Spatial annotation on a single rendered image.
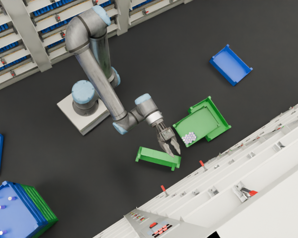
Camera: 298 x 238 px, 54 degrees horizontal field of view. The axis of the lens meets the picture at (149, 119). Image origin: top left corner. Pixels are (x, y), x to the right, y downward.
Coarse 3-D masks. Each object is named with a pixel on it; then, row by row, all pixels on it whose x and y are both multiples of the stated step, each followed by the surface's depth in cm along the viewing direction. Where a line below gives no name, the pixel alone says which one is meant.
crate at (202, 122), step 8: (200, 112) 227; (208, 112) 226; (184, 120) 229; (192, 120) 228; (200, 120) 227; (208, 120) 225; (216, 120) 222; (176, 128) 230; (184, 128) 229; (192, 128) 227; (200, 128) 226; (208, 128) 225; (216, 128) 219; (184, 136) 228; (200, 136) 226
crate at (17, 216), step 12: (0, 192) 159; (12, 192) 159; (0, 204) 157; (12, 204) 158; (24, 204) 153; (0, 216) 155; (12, 216) 156; (24, 216) 157; (0, 228) 154; (12, 228) 154; (24, 228) 155; (36, 228) 150
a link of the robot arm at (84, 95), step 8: (80, 80) 192; (88, 80) 196; (72, 88) 190; (80, 88) 190; (88, 88) 191; (72, 96) 192; (80, 96) 189; (88, 96) 189; (96, 96) 196; (80, 104) 195; (88, 104) 197
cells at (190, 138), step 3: (189, 132) 221; (192, 132) 221; (186, 135) 222; (189, 135) 221; (192, 135) 221; (183, 138) 222; (186, 138) 224; (189, 138) 221; (192, 138) 221; (186, 141) 221; (189, 141) 221
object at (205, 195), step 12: (276, 144) 93; (288, 144) 95; (264, 156) 93; (240, 168) 92; (252, 168) 91; (228, 180) 90; (204, 192) 88; (216, 192) 85; (192, 204) 87; (168, 216) 80
